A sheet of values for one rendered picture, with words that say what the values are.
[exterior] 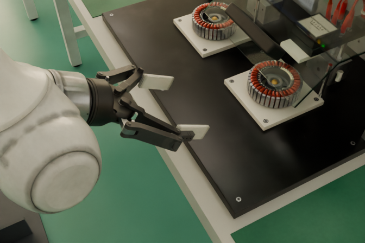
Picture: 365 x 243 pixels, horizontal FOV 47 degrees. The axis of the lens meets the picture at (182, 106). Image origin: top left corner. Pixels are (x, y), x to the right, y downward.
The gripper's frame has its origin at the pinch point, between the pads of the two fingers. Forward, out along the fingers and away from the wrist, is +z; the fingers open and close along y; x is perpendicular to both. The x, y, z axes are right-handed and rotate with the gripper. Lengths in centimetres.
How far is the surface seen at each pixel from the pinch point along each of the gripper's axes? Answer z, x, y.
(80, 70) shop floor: 44, -72, -111
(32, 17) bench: 34, -75, -160
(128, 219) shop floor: 35, -77, -26
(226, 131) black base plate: 10.2, -2.4, 4.2
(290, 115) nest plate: 20.7, 5.0, 7.3
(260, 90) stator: 15.7, 6.3, 1.4
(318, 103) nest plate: 26.8, 8.5, 7.3
